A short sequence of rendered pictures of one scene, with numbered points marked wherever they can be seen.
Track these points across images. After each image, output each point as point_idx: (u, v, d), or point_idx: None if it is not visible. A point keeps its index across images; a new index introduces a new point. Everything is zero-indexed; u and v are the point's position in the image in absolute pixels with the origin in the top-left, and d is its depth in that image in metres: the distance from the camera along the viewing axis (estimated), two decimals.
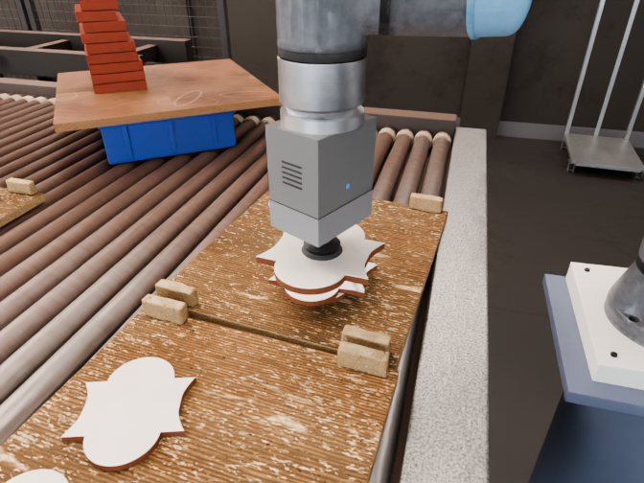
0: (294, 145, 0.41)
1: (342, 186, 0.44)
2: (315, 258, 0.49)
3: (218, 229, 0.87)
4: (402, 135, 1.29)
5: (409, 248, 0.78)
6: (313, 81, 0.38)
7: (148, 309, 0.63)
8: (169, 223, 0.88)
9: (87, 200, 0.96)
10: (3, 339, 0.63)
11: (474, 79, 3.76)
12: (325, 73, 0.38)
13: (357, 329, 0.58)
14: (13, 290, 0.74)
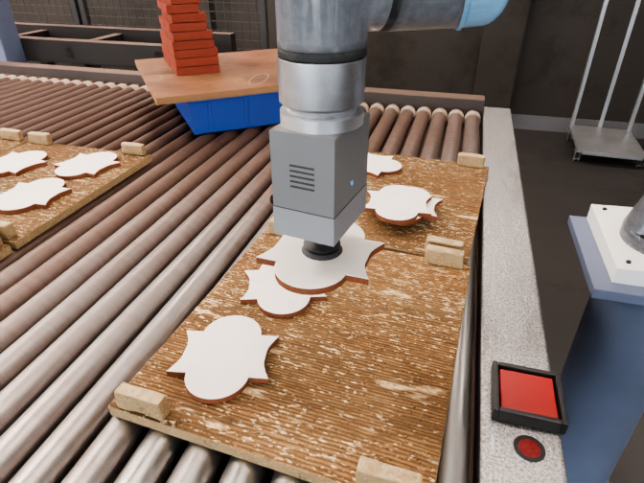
0: (306, 147, 0.41)
1: (349, 183, 0.45)
2: (321, 259, 0.49)
3: None
4: (438, 113, 1.48)
5: (463, 192, 0.98)
6: (326, 81, 0.38)
7: (273, 227, 0.83)
8: (261, 176, 1.08)
9: (187, 161, 1.16)
10: (163, 250, 0.82)
11: (484, 73, 3.96)
12: (337, 72, 0.38)
13: (438, 237, 0.78)
14: (152, 222, 0.94)
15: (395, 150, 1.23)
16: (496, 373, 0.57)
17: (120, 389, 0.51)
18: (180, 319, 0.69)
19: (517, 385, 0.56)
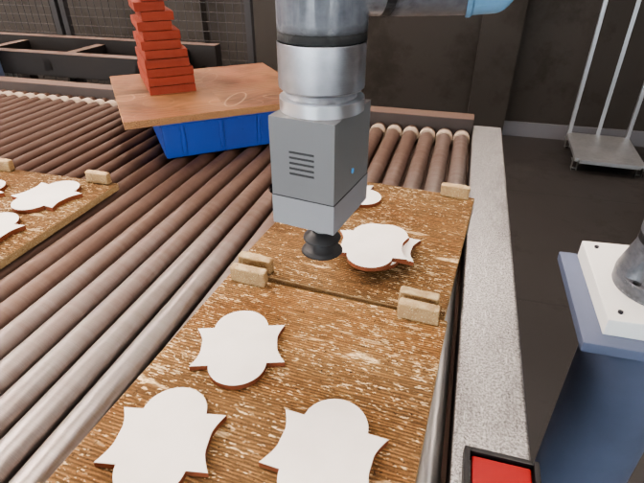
0: (306, 132, 0.40)
1: (349, 171, 0.44)
2: (320, 259, 0.49)
3: None
4: (425, 133, 1.42)
5: (444, 228, 0.91)
6: (326, 65, 0.38)
7: (235, 274, 0.76)
8: (231, 209, 1.02)
9: (155, 190, 1.09)
10: (115, 299, 0.76)
11: (480, 80, 3.89)
12: (337, 56, 0.38)
13: (412, 288, 0.71)
14: (110, 264, 0.87)
15: (377, 177, 1.17)
16: (468, 462, 0.51)
17: None
18: (125, 386, 0.63)
19: (491, 478, 0.49)
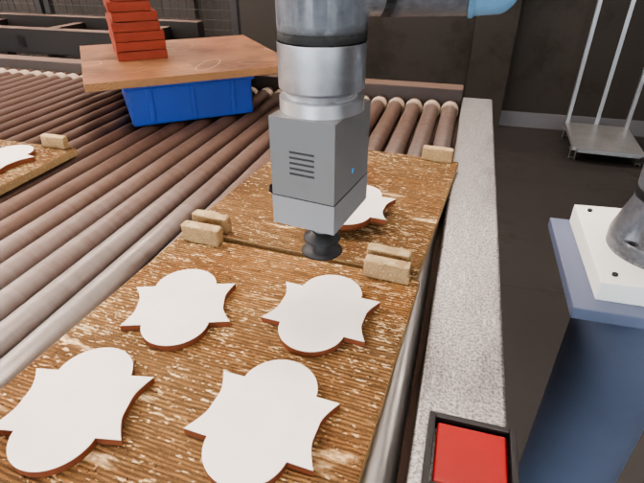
0: (306, 132, 0.40)
1: (349, 171, 0.44)
2: (321, 259, 0.49)
3: (243, 177, 0.92)
4: (411, 103, 1.34)
5: (424, 190, 0.84)
6: (326, 65, 0.38)
7: (187, 233, 0.69)
8: (195, 172, 0.94)
9: (117, 155, 1.02)
10: (54, 261, 0.68)
11: (476, 68, 3.81)
12: (337, 56, 0.38)
13: (381, 245, 0.63)
14: (57, 226, 0.79)
15: None
16: (432, 429, 0.43)
17: None
18: (48, 350, 0.55)
19: (458, 448, 0.42)
